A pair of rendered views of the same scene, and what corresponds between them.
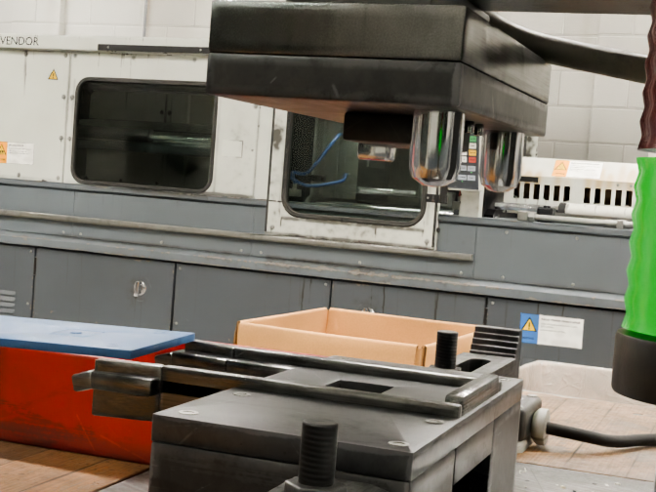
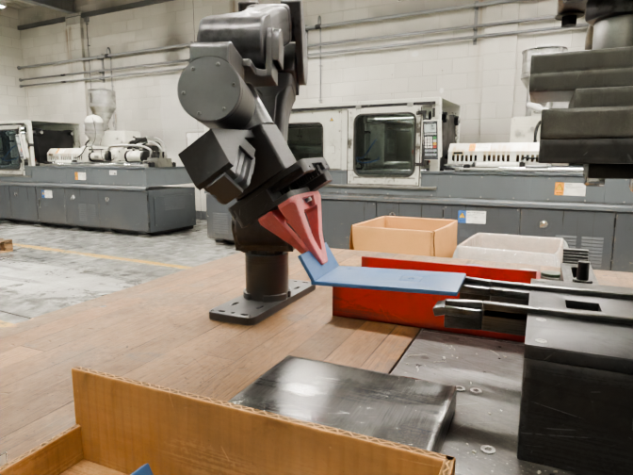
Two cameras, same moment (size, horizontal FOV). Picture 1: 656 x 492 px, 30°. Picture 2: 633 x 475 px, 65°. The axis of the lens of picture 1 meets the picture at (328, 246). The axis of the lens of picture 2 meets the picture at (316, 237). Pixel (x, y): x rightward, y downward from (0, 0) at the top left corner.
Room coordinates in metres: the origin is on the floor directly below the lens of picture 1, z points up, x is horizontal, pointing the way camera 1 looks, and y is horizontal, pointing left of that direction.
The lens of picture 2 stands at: (0.12, 0.17, 1.11)
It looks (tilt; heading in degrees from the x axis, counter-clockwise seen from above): 9 degrees down; 5
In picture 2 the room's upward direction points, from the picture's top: straight up
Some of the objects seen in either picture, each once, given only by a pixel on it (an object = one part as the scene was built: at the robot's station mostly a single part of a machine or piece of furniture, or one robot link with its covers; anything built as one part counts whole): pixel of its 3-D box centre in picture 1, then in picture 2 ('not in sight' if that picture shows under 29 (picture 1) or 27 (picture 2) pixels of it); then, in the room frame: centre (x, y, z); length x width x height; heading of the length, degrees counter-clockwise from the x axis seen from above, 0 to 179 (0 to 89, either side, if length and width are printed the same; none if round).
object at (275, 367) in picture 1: (230, 366); (488, 289); (0.60, 0.04, 0.98); 0.07 x 0.02 x 0.01; 70
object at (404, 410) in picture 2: not in sight; (330, 424); (0.46, 0.19, 0.91); 0.17 x 0.16 x 0.02; 160
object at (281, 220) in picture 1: (357, 150); (384, 146); (5.28, -0.10, 1.21); 0.86 x 0.10 x 0.79; 67
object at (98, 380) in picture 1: (158, 387); (478, 312); (0.53, 0.07, 0.98); 0.07 x 0.02 x 0.01; 70
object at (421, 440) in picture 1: (364, 404); (594, 317); (0.52, -0.02, 0.98); 0.20 x 0.10 x 0.01; 160
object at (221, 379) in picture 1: (304, 413); (570, 326); (0.51, 0.00, 0.98); 0.13 x 0.01 x 0.03; 70
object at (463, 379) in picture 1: (361, 389); (566, 300); (0.58, -0.02, 0.98); 0.13 x 0.01 x 0.03; 70
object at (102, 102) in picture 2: not in sight; (110, 124); (7.69, 4.01, 1.60); 2.54 x 0.84 x 1.26; 67
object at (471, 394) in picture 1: (471, 416); not in sight; (0.52, -0.07, 0.98); 0.07 x 0.01 x 0.03; 160
